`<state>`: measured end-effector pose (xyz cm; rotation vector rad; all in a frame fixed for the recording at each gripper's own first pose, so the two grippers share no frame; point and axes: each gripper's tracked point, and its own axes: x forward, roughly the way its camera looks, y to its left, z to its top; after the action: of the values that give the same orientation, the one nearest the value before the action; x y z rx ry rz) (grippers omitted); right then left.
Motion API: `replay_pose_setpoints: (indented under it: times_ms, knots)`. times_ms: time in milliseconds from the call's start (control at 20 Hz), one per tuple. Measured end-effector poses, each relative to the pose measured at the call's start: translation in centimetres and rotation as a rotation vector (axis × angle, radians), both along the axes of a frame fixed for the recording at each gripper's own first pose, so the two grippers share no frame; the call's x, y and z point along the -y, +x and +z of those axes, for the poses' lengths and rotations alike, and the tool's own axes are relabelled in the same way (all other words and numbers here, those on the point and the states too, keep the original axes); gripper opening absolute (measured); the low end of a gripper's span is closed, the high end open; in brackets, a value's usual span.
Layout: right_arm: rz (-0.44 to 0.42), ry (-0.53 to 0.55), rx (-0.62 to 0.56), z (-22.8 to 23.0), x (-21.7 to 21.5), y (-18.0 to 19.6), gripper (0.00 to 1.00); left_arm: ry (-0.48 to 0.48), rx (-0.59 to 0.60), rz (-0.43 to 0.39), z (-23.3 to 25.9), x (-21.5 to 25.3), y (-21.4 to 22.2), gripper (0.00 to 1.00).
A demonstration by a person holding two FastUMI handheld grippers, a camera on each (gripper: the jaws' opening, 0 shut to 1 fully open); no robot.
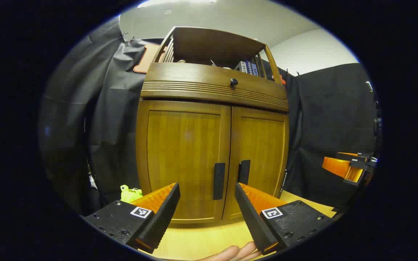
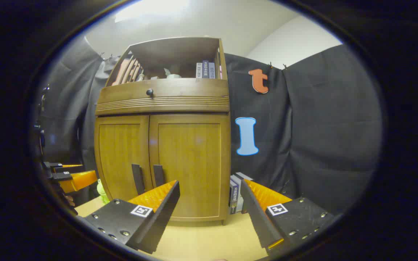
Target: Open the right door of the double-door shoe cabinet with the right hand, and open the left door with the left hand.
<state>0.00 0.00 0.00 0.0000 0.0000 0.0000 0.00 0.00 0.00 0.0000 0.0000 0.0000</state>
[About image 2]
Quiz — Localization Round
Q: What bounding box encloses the blue spine book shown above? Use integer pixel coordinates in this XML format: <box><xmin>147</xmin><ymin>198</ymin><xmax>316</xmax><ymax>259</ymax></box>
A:
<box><xmin>229</xmin><ymin>177</ymin><xmax>240</xmax><ymax>214</ymax></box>

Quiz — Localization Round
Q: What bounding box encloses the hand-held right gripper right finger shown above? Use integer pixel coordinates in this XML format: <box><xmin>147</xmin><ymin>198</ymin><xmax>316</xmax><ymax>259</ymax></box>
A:
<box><xmin>241</xmin><ymin>179</ymin><xmax>336</xmax><ymax>256</ymax></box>

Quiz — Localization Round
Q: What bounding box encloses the green toy figure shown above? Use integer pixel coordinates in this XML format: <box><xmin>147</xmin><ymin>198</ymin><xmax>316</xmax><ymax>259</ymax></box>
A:
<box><xmin>97</xmin><ymin>179</ymin><xmax>111</xmax><ymax>204</ymax></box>

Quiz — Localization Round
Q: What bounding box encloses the grey book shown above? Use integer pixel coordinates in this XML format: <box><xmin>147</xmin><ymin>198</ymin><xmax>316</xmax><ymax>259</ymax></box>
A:
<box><xmin>234</xmin><ymin>172</ymin><xmax>254</xmax><ymax>214</ymax></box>

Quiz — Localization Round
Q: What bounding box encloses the wooden drawer with black knob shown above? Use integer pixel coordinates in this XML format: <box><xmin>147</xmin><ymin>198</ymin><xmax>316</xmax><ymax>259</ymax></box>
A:
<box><xmin>96</xmin><ymin>78</ymin><xmax>230</xmax><ymax>116</ymax></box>

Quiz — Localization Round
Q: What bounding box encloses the wooden double-door shoe cabinet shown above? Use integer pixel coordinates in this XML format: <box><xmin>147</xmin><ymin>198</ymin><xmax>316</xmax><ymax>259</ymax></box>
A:
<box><xmin>94</xmin><ymin>37</ymin><xmax>231</xmax><ymax>226</ymax></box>

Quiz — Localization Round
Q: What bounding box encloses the wooden shoe cabinet door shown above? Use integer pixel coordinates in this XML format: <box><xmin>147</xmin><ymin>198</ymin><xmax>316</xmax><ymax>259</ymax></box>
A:
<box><xmin>149</xmin><ymin>113</ymin><xmax>230</xmax><ymax>221</ymax></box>
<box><xmin>95</xmin><ymin>115</ymin><xmax>151</xmax><ymax>202</ymax></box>

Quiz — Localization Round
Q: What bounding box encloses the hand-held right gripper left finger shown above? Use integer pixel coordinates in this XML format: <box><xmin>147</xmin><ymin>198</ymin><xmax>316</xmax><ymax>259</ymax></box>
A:
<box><xmin>85</xmin><ymin>180</ymin><xmax>180</xmax><ymax>254</ymax></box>

